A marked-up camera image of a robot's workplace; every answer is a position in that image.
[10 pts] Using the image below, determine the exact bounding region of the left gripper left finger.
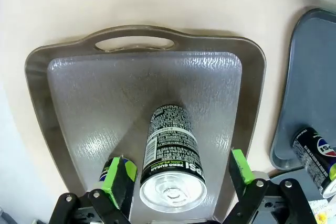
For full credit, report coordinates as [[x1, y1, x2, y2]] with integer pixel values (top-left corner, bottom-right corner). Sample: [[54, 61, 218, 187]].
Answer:
[[49, 155, 135, 224]]

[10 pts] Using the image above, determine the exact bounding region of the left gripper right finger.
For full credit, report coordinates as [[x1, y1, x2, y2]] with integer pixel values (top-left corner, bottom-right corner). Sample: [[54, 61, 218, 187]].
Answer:
[[223, 148, 316, 224]]

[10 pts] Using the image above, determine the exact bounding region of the black Pepsi Zero soda can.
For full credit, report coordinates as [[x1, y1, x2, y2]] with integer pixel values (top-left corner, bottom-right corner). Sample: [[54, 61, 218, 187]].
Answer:
[[139, 103, 208, 214], [292, 126, 336, 199], [98, 155, 138, 184]]

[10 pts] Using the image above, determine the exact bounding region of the white paper with yellow print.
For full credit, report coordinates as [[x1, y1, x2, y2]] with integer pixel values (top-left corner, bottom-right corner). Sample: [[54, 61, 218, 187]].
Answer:
[[307, 198, 336, 224]]

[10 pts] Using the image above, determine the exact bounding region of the dark square serving tray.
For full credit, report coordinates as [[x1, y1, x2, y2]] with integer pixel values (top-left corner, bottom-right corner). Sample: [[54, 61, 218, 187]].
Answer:
[[270, 8, 336, 170]]

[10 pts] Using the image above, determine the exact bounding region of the brown handled serving tray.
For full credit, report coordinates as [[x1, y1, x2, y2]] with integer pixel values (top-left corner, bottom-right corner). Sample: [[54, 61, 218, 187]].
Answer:
[[25, 24, 267, 224]]

